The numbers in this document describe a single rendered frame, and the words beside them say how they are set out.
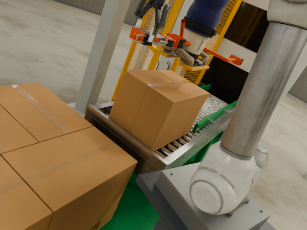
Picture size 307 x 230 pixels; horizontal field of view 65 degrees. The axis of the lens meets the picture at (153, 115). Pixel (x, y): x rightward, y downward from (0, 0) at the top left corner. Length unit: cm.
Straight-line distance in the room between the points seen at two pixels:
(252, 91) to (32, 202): 92
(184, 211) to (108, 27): 194
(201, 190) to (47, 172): 76
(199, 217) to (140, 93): 87
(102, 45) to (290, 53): 207
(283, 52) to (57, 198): 99
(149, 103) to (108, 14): 126
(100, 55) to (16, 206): 178
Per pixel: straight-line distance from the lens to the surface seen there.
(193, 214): 95
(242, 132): 73
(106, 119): 166
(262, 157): 95
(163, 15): 111
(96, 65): 261
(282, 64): 69
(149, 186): 105
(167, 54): 161
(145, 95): 150
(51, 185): 121
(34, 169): 127
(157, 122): 149
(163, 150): 172
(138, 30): 114
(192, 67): 154
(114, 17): 248
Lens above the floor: 142
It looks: 24 degrees down
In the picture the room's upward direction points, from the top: 25 degrees clockwise
